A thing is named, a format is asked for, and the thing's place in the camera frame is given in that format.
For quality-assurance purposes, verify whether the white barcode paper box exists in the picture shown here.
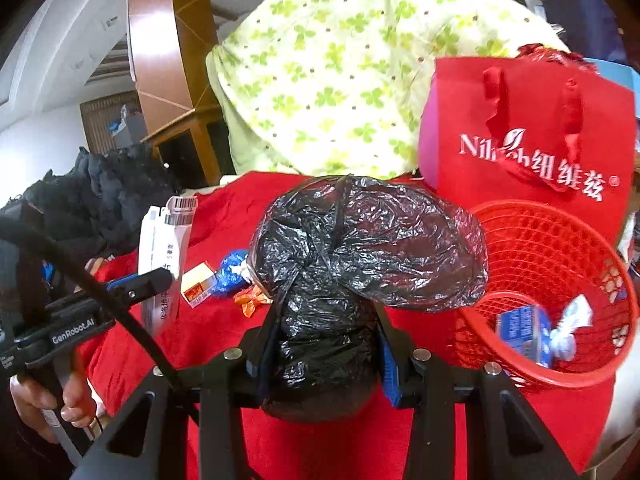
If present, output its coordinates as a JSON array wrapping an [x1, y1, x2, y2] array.
[[138, 196, 198, 336]]

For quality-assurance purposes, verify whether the orange and white medicine box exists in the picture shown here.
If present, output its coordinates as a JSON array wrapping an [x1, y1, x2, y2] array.
[[180, 262, 217, 308]]

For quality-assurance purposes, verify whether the orange snack wrapper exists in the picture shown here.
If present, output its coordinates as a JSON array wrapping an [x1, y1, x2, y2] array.
[[232, 285, 272, 318]]

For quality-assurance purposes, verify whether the blue plastic bag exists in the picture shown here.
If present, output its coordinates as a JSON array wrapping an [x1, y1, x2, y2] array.
[[212, 249, 252, 297]]

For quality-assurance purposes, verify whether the blue and white carton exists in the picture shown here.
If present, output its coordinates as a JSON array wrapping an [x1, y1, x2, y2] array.
[[496, 304, 553, 368]]

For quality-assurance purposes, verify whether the white plastic bag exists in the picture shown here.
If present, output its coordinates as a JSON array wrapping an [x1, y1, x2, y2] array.
[[550, 295, 593, 362]]

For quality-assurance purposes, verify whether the black plastic trash bag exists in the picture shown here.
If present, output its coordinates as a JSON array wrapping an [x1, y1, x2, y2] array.
[[248, 176, 488, 422]]

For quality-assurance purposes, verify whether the left hand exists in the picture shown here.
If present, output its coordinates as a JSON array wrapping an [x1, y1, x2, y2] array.
[[8, 349, 98, 444]]

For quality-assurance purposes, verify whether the red blanket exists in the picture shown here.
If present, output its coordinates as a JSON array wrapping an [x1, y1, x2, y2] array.
[[80, 172, 587, 479]]

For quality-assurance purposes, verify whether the black clothes pile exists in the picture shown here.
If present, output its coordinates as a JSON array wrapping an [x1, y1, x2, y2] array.
[[22, 144, 181, 264]]

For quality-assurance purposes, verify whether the red plastic mesh basket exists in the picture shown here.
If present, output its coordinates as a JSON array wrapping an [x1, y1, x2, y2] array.
[[454, 200, 639, 389]]

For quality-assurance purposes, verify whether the wooden headboard cabinet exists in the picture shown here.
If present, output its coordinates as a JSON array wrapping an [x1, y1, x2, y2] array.
[[143, 104, 236, 188]]

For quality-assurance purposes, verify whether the brown wooden pillar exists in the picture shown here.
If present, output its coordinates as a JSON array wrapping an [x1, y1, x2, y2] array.
[[127, 0, 217, 134]]

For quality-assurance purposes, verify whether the green clover patterned quilt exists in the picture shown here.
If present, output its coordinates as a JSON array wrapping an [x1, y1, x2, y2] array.
[[206, 0, 562, 179]]

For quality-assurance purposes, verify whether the magenta pillow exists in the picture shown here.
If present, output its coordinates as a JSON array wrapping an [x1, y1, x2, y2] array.
[[418, 76, 439, 188]]

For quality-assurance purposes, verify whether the red Nilrich paper bag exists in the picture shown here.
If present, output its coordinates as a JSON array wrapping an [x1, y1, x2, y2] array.
[[433, 58, 637, 243]]

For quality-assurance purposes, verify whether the light blue box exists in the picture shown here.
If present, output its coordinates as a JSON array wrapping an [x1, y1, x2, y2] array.
[[587, 58, 639, 93]]

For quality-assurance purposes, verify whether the shiny red bag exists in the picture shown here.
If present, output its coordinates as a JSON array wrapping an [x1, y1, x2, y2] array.
[[516, 44, 599, 75]]

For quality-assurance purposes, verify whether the navy blue bag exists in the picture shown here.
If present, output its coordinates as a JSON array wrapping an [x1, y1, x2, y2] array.
[[542, 0, 628, 64]]

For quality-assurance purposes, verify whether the black cable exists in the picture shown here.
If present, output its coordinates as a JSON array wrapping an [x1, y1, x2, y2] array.
[[0, 213, 202, 424]]

